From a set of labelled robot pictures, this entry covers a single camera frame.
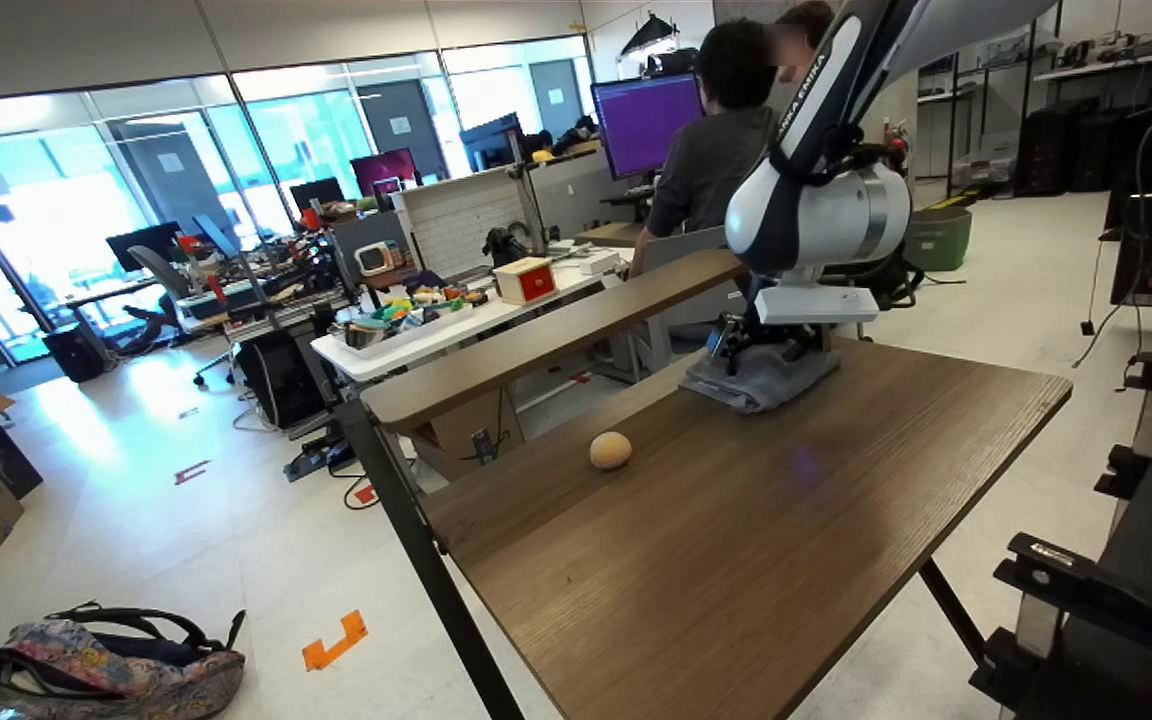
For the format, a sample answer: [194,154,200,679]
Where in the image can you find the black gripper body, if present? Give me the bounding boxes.
[729,320,830,372]

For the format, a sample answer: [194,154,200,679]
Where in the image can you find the black desktop device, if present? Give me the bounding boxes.
[481,214,543,270]

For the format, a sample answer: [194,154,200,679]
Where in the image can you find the large computer monitor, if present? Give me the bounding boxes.
[589,68,713,188]

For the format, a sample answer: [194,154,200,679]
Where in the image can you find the black office chair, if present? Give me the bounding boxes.
[103,218,207,338]

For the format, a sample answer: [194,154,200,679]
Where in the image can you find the black trash bin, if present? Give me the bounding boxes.
[40,320,114,389]

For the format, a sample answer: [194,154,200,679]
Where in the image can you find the seated person dark shirt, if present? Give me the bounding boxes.
[623,17,789,277]

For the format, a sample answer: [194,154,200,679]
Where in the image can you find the small dark monitor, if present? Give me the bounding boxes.
[284,171,347,218]

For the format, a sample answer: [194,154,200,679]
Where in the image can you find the dark monitor on partition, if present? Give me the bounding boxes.
[461,109,526,176]

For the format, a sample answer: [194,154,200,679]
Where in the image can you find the cardboard box under bench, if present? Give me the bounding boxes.
[412,381,522,481]

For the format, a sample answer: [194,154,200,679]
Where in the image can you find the black bag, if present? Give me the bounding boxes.
[233,329,336,437]

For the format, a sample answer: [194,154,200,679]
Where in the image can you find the white table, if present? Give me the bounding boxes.
[307,243,646,391]

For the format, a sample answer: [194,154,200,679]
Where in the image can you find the grey terry towel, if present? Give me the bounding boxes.
[674,337,844,421]

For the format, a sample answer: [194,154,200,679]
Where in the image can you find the red fire extinguisher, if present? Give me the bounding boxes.
[880,120,915,171]

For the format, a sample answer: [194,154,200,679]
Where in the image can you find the long wooden bench table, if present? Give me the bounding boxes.
[356,248,748,437]

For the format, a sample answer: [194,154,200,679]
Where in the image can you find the green bin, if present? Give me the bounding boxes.
[899,204,981,279]

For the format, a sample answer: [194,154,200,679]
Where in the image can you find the black metal pole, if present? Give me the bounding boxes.
[328,391,526,720]

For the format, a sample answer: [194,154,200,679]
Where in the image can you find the pink screen monitor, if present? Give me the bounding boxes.
[347,142,425,204]

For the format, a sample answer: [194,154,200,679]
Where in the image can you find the patterned backpack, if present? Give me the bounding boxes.
[0,600,250,720]

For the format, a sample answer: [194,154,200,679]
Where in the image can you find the colourful toy pile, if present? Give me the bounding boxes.
[336,277,474,351]

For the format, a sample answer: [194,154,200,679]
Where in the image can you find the black storage shelf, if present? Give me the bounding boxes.
[1011,34,1152,200]

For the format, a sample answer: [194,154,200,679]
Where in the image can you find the red box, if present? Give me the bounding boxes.
[487,253,562,308]

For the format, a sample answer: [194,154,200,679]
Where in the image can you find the standing person head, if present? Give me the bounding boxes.
[768,0,838,91]

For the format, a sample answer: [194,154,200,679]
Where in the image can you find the black clamp orange handle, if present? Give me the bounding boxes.
[990,529,1152,714]

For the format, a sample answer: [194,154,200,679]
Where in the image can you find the metal table leg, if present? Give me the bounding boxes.
[915,554,990,670]

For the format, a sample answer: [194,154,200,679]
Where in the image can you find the tan potato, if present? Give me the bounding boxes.
[585,425,639,474]

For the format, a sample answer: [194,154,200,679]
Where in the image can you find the small white orange device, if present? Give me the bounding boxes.
[353,234,400,283]

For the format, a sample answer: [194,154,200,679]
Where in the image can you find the white partition panel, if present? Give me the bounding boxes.
[390,164,543,288]

